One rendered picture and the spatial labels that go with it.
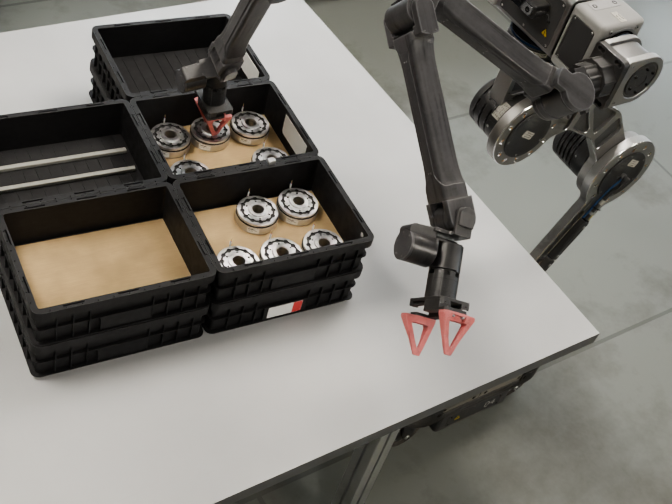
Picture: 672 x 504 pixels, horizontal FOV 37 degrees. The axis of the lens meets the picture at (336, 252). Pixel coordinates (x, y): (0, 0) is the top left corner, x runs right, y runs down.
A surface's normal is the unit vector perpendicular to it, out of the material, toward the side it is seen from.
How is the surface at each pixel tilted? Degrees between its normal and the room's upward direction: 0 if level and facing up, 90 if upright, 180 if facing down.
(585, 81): 39
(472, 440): 0
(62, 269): 0
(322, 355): 0
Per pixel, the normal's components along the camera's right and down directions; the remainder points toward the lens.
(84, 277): 0.22, -0.67
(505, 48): 0.48, -0.04
